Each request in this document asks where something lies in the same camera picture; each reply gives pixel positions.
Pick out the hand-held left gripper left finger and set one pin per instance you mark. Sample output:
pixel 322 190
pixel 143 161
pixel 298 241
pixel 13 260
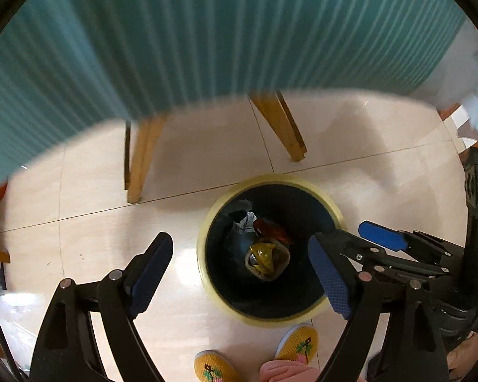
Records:
pixel 149 282

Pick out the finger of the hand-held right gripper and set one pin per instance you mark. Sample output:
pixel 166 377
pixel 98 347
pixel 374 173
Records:
pixel 362 248
pixel 380 236

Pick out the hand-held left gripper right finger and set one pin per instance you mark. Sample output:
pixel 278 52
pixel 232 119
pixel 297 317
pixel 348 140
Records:
pixel 332 282

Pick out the yellow rimmed black trash bin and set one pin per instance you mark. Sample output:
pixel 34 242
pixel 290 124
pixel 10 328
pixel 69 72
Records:
pixel 302 215

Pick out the person's right hand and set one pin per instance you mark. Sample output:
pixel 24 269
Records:
pixel 462 360

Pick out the yellow knitted slipper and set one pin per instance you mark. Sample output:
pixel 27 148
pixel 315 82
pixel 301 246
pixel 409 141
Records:
pixel 298 342
pixel 215 368

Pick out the yellow green wrapper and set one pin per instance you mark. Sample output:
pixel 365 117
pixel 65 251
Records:
pixel 265 260

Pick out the red plastic wrapper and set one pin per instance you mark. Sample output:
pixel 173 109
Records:
pixel 273 230

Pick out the person's pink trouser leg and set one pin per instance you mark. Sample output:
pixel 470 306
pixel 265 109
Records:
pixel 286 372

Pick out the crumpled white paper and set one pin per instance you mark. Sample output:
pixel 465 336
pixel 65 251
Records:
pixel 245 222

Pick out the wooden cabinet with white box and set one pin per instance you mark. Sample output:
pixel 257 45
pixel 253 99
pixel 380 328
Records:
pixel 456 115

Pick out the wooden table leg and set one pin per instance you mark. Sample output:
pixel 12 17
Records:
pixel 143 155
pixel 283 123

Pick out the clear plastic bag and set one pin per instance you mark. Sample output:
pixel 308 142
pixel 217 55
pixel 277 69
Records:
pixel 12 326

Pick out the teal striped tablecloth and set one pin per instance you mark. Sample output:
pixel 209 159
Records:
pixel 223 28

